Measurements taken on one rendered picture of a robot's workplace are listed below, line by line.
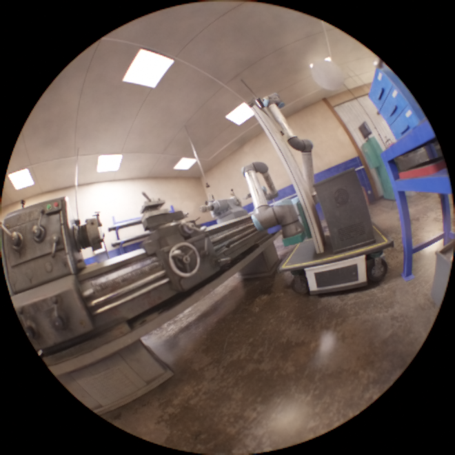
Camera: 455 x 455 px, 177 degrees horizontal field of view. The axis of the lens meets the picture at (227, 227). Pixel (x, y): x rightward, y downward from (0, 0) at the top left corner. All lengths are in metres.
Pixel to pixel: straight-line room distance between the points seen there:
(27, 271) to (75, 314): 0.41
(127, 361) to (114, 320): 0.27
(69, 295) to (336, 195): 1.58
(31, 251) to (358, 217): 1.95
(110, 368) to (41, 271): 0.65
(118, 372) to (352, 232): 1.70
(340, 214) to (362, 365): 0.89
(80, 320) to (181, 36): 3.02
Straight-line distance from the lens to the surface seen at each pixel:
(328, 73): 3.67
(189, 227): 0.92
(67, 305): 0.87
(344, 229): 1.10
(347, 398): 0.80
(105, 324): 1.04
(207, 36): 2.82
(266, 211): 1.12
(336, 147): 4.81
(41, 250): 1.04
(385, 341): 0.95
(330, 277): 1.16
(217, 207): 1.83
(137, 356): 1.05
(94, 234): 1.13
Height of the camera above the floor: 0.77
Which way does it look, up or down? 1 degrees up
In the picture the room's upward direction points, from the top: 21 degrees counter-clockwise
